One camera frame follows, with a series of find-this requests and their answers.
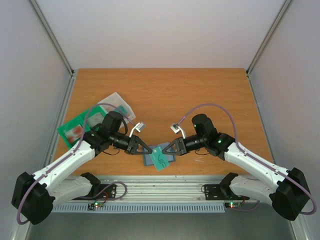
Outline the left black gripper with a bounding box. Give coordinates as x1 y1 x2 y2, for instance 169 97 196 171
110 132 153 155

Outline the teal card holder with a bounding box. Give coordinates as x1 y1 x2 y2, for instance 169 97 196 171
142 142 176 167

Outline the teal VIP card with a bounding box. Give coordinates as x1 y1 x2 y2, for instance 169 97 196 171
150 146 170 171

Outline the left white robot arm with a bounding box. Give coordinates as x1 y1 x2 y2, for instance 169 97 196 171
11 111 153 225

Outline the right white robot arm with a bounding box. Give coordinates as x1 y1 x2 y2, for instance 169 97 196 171
162 113 315 221

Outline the teal card in bin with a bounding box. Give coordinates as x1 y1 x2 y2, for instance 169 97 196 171
118 105 128 115

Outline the grey card in tray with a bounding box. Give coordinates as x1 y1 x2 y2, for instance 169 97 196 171
86 112 104 128

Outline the red white card in tray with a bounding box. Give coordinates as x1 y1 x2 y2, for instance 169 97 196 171
64 124 83 144

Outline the white translucent plastic bin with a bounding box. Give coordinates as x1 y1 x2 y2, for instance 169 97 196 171
98 92 136 125

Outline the green plastic tray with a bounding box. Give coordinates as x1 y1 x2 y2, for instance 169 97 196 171
57 106 107 149

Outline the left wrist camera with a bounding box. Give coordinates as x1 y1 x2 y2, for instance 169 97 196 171
129 122 146 138

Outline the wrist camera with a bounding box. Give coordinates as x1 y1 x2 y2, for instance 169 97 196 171
170 123 187 139
129 122 146 138

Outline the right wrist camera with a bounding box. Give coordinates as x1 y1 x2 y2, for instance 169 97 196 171
170 123 187 139

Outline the aluminium front rail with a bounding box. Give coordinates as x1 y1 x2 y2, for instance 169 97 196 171
22 164 298 203

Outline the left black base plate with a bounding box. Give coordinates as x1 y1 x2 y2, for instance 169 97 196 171
76 183 117 200

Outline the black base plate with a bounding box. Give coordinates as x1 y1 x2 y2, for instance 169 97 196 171
200 184 250 201
76 183 117 200

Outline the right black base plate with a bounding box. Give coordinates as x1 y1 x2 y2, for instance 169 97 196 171
200 184 250 201

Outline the grey slotted cable duct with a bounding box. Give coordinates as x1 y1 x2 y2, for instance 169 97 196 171
52 202 225 214

